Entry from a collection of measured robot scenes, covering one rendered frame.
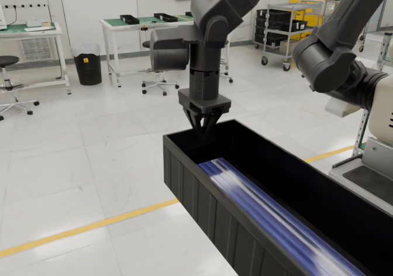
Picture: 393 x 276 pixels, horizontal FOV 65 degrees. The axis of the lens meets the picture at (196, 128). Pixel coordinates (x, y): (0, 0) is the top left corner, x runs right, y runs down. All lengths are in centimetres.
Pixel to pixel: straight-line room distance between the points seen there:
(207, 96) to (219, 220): 23
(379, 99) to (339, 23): 18
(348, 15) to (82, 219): 190
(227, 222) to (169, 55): 28
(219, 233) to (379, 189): 34
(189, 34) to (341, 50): 29
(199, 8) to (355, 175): 45
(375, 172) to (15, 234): 197
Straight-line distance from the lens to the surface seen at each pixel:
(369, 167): 75
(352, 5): 65
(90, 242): 201
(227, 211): 45
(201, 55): 55
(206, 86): 56
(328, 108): 80
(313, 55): 67
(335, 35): 65
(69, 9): 565
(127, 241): 196
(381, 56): 215
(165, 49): 53
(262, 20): 638
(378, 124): 74
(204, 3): 52
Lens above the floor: 141
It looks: 27 degrees down
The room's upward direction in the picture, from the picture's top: straight up
